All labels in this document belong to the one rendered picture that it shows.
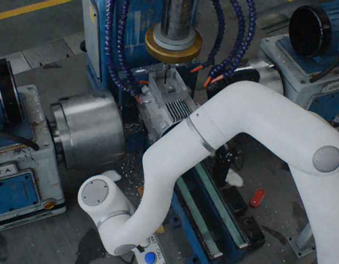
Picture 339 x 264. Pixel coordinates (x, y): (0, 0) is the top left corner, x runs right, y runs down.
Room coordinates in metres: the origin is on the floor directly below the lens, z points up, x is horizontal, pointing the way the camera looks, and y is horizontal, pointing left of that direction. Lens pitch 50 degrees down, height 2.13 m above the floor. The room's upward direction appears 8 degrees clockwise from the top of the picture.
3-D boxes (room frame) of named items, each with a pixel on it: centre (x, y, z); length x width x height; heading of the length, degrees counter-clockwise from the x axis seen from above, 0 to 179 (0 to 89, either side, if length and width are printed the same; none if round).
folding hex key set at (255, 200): (0.87, -0.36, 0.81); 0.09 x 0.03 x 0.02; 153
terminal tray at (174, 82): (1.08, 0.03, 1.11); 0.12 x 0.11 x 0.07; 28
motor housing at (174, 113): (1.04, 0.01, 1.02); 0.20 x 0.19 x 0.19; 28
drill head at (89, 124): (0.88, 0.31, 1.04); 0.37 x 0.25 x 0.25; 118
